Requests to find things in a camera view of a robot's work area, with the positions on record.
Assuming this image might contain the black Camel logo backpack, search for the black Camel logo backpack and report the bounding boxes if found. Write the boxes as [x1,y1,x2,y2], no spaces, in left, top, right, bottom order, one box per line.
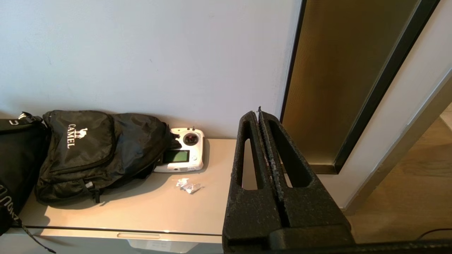
[35,110,180,206]

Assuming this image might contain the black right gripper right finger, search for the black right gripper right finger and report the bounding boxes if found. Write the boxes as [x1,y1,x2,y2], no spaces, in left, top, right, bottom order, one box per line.
[259,107,355,247]

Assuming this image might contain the white remote controller with screen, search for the white remote controller with screen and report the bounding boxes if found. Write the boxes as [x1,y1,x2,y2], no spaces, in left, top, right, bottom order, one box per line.
[154,127,206,173]

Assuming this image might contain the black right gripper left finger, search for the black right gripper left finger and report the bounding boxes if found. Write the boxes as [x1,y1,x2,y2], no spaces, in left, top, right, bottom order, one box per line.
[222,111,283,253]

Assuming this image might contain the black floor cable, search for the black floor cable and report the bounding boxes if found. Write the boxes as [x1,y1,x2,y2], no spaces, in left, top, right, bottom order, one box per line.
[417,228,452,241]

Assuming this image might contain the beige door frame trim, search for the beige door frame trim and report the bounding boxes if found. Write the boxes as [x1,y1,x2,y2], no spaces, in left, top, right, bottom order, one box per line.
[343,69,452,216]

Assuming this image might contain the crumpled white paper scrap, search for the crumpled white paper scrap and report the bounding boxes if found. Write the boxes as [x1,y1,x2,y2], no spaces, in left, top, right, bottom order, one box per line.
[172,178,202,194]

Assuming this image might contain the large black grey-striped backpack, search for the large black grey-striped backpack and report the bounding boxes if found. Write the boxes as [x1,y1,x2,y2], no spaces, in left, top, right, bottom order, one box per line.
[0,112,56,254]

